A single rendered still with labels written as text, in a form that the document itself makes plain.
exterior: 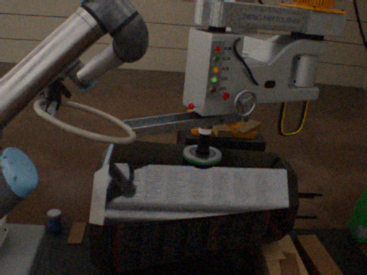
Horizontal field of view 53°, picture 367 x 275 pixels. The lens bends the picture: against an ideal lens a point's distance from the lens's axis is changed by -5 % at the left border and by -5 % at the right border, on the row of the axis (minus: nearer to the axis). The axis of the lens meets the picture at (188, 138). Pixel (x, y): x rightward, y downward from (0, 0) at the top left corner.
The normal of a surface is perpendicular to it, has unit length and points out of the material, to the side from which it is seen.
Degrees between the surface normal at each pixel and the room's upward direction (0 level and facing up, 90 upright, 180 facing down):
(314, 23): 90
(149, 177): 45
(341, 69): 90
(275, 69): 90
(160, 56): 90
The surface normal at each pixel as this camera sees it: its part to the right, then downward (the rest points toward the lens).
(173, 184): 0.15, -0.38
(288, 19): 0.50, 0.37
